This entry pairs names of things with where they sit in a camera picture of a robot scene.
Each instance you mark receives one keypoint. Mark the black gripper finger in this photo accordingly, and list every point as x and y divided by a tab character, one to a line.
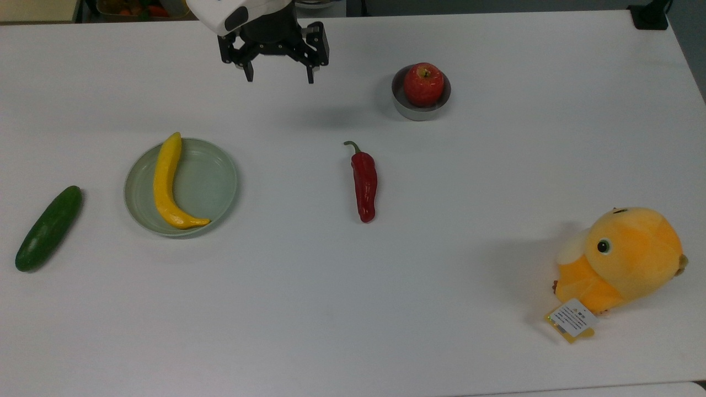
311	74
249	70

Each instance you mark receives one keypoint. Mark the beige board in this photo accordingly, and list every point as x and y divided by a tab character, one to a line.
36	10

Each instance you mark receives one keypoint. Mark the red apple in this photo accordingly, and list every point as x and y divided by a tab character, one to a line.
423	84

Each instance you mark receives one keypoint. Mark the red chili pepper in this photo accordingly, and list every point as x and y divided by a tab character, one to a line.
364	184

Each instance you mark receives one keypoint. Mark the small grey bowl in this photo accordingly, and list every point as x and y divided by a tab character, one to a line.
419	113

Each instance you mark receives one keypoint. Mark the orange plush chick toy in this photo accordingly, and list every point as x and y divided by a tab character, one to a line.
629	256

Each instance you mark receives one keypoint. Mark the white yellow hang tag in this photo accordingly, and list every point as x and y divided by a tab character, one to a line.
573	320

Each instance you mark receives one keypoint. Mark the pale green plate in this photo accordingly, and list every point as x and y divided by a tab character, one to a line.
207	184

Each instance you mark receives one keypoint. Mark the black clamp mount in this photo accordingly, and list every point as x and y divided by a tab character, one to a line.
650	15

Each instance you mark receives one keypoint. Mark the yellow banana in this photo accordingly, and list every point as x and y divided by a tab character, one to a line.
164	184

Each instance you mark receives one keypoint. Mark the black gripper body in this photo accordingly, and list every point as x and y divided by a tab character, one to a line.
273	33

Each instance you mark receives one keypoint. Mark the green cucumber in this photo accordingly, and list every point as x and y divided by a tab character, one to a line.
48	229

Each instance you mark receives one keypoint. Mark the grey round pedestal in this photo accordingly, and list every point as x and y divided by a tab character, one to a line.
322	7

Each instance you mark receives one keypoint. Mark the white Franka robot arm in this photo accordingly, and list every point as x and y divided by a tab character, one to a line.
212	14

